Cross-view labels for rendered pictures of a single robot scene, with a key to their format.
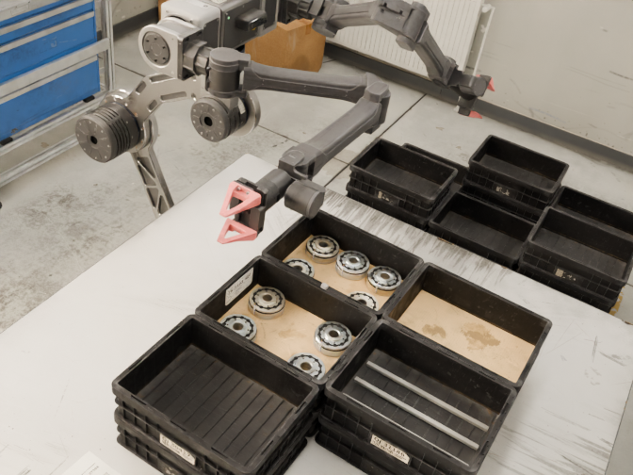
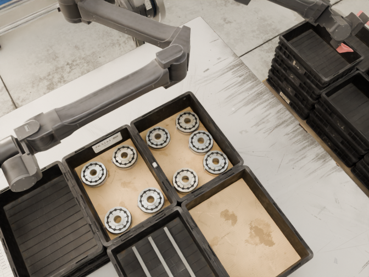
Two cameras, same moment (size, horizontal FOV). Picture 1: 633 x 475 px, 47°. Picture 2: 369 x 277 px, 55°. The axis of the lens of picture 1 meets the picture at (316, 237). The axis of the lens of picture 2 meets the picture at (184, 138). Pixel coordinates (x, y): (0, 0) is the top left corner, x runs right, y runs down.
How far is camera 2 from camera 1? 1.21 m
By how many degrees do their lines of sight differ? 32
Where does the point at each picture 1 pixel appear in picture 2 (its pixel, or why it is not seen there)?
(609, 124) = not seen: outside the picture
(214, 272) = (127, 110)
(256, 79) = (89, 14)
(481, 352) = (253, 248)
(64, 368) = not seen: hidden behind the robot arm
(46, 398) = not seen: outside the picture
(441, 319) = (240, 209)
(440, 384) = (206, 264)
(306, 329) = (141, 185)
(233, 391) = (70, 217)
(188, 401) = (42, 215)
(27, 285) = (86, 60)
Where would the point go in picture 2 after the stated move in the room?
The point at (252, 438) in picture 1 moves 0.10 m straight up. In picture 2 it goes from (62, 256) to (53, 252)
